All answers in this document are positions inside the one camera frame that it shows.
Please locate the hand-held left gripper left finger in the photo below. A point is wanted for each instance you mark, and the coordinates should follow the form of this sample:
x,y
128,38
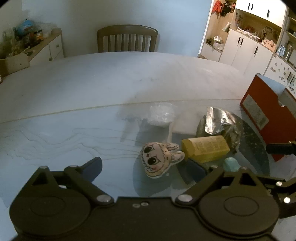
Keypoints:
x,y
93,166

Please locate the open cardboard box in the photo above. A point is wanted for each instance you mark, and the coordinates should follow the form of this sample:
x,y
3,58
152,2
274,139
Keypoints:
x,y
16,64

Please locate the orange label jar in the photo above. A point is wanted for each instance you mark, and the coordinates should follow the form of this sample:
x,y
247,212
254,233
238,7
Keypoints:
x,y
37,36

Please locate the white bags in cubby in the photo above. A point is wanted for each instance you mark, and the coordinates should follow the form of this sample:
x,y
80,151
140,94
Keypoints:
x,y
216,42

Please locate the plush rabbit doll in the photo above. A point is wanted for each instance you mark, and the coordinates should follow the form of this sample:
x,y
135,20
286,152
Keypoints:
x,y
159,157

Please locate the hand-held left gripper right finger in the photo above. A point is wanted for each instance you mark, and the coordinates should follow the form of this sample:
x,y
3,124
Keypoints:
x,y
193,170

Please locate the small clear bottles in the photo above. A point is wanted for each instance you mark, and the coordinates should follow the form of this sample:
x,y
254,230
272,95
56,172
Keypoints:
x,y
281,50

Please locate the pink white box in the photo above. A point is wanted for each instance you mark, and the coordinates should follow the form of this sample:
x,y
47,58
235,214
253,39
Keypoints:
x,y
269,42

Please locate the yellow carton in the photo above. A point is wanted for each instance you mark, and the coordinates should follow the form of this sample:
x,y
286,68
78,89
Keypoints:
x,y
205,147

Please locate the tall clear bottle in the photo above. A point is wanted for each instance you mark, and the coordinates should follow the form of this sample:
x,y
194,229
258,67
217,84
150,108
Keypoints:
x,y
289,51

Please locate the small teal object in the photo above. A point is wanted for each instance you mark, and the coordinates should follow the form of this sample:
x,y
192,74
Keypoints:
x,y
231,163

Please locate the white wooden sideboard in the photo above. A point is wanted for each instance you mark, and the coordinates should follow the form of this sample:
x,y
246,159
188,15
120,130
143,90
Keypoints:
x,y
54,48

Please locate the white wall cabinet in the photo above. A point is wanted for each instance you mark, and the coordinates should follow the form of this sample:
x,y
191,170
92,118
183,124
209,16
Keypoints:
x,y
261,10

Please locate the white base cabinet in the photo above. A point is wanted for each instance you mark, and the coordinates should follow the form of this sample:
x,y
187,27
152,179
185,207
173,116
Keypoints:
x,y
245,53

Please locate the white plastic bag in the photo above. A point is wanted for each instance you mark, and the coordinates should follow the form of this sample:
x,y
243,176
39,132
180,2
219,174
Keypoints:
x,y
161,114

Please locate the wooden slatted chair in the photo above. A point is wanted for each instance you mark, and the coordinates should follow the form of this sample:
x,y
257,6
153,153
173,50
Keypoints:
x,y
127,31

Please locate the counter clutter pile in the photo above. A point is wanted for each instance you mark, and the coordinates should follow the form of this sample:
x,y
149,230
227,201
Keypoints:
x,y
247,31

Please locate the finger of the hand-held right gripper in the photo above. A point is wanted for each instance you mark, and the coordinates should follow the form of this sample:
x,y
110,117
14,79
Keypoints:
x,y
281,148
285,192

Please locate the red hanging bag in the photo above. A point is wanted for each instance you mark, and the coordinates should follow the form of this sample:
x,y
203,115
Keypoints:
x,y
217,5

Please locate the dark hanging bag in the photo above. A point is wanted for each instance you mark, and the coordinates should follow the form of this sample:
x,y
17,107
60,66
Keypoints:
x,y
226,8

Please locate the silver foil bag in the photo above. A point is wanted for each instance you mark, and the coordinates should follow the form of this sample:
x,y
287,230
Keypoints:
x,y
219,120

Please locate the red cardboard box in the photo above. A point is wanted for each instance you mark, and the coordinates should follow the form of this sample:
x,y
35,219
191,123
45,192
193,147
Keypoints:
x,y
266,109

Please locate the white cabinet with stickers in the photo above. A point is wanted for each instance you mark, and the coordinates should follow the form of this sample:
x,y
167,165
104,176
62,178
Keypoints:
x,y
281,71

